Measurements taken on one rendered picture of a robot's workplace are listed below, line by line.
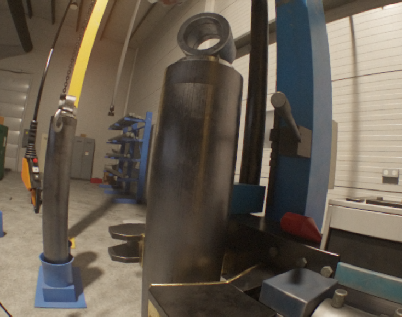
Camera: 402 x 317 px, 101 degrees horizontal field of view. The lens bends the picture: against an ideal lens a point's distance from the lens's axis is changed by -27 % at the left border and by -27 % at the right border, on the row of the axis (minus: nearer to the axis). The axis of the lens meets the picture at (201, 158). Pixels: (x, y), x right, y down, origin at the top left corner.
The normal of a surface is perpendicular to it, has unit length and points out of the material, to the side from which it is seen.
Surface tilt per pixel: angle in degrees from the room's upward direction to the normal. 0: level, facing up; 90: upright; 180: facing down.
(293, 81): 90
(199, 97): 90
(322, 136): 90
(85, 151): 90
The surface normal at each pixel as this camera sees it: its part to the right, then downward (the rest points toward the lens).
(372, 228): -0.84, -0.11
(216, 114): 0.39, 0.01
